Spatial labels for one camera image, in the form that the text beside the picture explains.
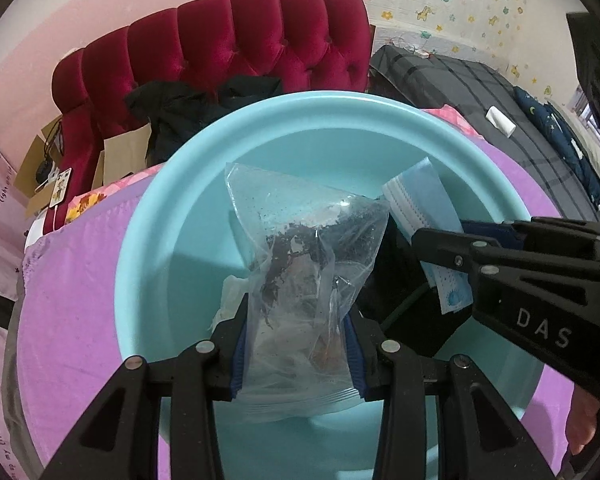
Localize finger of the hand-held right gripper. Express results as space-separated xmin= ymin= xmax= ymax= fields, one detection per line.
xmin=411 ymin=227 xmax=600 ymax=282
xmin=461 ymin=216 xmax=600 ymax=265

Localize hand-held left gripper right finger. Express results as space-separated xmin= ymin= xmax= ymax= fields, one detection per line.
xmin=341 ymin=309 xmax=557 ymax=480

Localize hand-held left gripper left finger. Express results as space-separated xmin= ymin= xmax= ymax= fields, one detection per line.
xmin=40 ymin=291 xmax=252 ymax=480

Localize blue face mask pack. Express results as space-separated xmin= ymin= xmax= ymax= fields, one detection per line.
xmin=382 ymin=156 xmax=476 ymax=316

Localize teal plastic basin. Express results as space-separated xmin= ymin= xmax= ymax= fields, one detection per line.
xmin=114 ymin=91 xmax=543 ymax=480

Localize clear plastic bag dark contents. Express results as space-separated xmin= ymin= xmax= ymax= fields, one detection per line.
xmin=225 ymin=162 xmax=391 ymax=416

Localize person's right hand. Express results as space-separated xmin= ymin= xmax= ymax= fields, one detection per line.
xmin=566 ymin=385 xmax=600 ymax=457

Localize navy star blanket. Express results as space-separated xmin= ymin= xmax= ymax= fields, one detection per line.
xmin=512 ymin=85 xmax=600 ymax=223

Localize white roll on bed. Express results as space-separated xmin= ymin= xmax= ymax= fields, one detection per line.
xmin=486 ymin=106 xmax=516 ymax=137

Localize window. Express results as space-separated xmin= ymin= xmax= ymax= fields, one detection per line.
xmin=570 ymin=87 xmax=600 ymax=127

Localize dark plaid bed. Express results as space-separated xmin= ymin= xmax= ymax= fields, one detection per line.
xmin=370 ymin=45 xmax=600 ymax=221

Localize purple quilted tablecloth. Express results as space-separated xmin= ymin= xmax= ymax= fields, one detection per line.
xmin=17 ymin=135 xmax=581 ymax=480

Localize small cardboard box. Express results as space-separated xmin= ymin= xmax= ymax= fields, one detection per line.
xmin=92 ymin=122 xmax=153 ymax=190

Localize picture card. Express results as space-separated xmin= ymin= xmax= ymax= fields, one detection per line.
xmin=50 ymin=167 xmax=74 ymax=206

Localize black cloth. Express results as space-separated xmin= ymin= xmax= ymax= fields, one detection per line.
xmin=125 ymin=76 xmax=283 ymax=166

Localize red tufted sofa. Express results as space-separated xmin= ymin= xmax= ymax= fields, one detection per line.
xmin=51 ymin=0 xmax=371 ymax=196

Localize black cable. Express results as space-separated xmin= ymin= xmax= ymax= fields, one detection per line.
xmin=34 ymin=120 xmax=65 ymax=187

